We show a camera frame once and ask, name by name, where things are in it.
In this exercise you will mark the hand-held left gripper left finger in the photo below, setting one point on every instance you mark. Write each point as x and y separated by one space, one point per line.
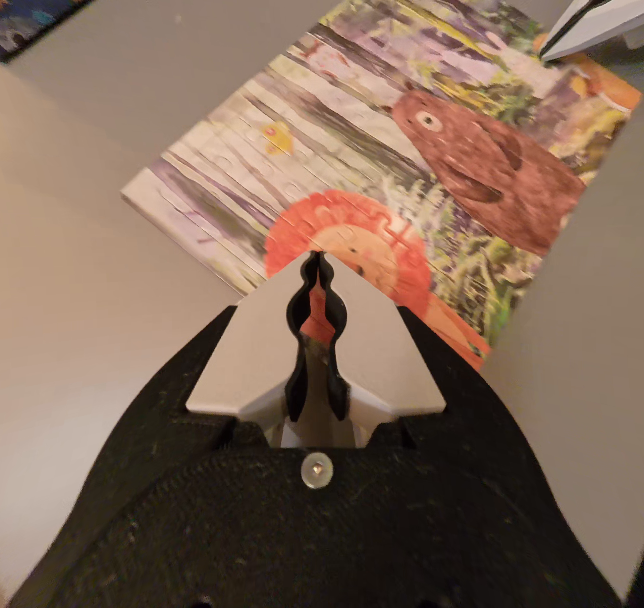
241 361

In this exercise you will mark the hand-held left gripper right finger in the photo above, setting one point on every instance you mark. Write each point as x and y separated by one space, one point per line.
387 366

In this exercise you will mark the forest animal jigsaw puzzle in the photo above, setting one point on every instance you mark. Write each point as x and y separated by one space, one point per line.
352 140

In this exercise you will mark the illustrated puzzle box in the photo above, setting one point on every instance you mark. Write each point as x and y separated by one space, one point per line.
35 4

